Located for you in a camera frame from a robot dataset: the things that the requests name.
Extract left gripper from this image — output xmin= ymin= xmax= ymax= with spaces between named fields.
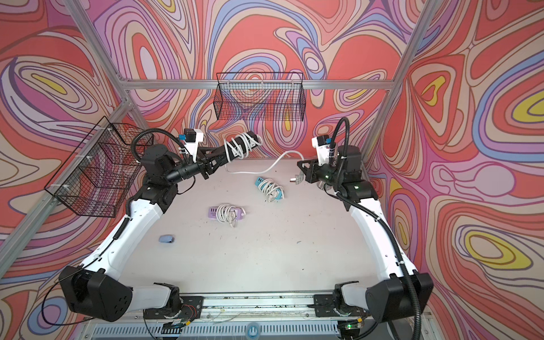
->
xmin=163 ymin=149 xmax=228 ymax=188

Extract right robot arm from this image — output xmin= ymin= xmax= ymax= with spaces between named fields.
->
xmin=297 ymin=117 xmax=434 ymax=339

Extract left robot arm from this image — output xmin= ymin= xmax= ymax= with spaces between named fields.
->
xmin=57 ymin=128 xmax=259 ymax=322

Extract small blue object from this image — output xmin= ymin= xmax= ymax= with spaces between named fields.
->
xmin=159 ymin=235 xmax=175 ymax=244

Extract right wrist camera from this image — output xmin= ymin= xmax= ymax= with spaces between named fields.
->
xmin=312 ymin=135 xmax=334 ymax=166

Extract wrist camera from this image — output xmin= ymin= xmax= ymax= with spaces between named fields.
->
xmin=178 ymin=128 xmax=204 ymax=162
xmin=312 ymin=135 xmax=334 ymax=166

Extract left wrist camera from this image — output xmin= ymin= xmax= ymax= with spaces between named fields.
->
xmin=178 ymin=128 xmax=204 ymax=162

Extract blue power strip with cord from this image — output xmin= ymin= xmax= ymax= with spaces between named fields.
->
xmin=255 ymin=177 xmax=285 ymax=203

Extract purple power strip with cord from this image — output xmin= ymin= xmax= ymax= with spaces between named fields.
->
xmin=208 ymin=203 xmax=246 ymax=228

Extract black wire basket back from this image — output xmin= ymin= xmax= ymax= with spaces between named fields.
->
xmin=213 ymin=71 xmax=306 ymax=122

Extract black wire basket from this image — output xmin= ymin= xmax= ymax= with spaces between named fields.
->
xmin=44 ymin=118 xmax=143 ymax=218
xmin=213 ymin=71 xmax=306 ymax=122

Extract aluminium frame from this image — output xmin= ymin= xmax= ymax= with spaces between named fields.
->
xmin=0 ymin=0 xmax=443 ymax=273

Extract black wire basket left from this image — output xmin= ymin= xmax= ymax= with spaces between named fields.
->
xmin=44 ymin=118 xmax=143 ymax=218

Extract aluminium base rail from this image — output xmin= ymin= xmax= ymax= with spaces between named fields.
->
xmin=76 ymin=290 xmax=413 ymax=339

